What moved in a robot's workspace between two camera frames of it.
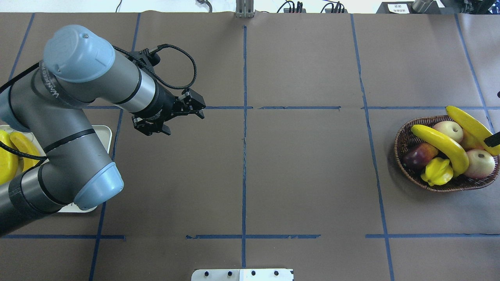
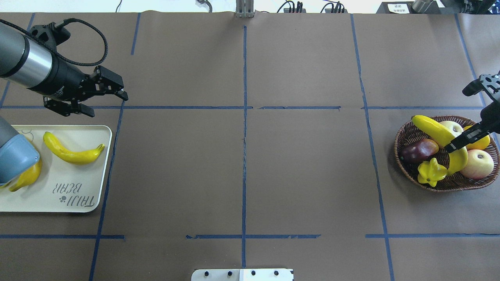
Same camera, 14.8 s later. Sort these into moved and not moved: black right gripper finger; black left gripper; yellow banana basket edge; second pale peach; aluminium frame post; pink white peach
Moved: yellow banana basket edge; black left gripper; black right gripper finger
Not moved: pink white peach; aluminium frame post; second pale peach
